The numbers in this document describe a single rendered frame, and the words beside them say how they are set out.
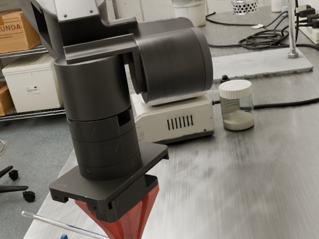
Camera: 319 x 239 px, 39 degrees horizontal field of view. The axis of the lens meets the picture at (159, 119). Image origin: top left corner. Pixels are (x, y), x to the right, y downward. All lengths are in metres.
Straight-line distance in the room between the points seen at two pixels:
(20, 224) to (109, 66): 1.84
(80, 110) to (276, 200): 0.34
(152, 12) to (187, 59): 2.85
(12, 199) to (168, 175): 1.75
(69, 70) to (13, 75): 2.77
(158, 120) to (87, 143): 0.41
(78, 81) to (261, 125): 0.53
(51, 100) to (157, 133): 2.35
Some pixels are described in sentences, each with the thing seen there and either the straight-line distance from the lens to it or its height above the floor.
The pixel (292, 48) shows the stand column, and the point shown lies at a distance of 1.19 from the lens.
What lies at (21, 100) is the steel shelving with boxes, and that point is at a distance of 3.17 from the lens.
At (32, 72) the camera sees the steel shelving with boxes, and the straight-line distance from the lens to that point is 3.07.
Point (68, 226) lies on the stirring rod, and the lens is 0.51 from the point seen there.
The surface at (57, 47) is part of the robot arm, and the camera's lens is 0.43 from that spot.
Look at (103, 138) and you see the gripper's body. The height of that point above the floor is 0.95.
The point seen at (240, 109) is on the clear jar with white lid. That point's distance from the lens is 0.80.
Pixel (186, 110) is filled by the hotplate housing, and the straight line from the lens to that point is 0.78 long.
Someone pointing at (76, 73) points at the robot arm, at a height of 1.01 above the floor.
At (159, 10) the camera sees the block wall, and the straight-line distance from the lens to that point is 3.21.
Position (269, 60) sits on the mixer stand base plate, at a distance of 1.19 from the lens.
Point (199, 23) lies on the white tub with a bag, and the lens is 1.78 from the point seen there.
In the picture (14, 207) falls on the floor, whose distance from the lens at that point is 2.32.
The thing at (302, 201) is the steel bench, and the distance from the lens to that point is 0.62.
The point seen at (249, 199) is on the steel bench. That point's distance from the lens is 0.63.
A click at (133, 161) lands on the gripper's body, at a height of 0.92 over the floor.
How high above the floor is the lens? 1.10
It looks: 22 degrees down
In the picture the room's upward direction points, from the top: 10 degrees counter-clockwise
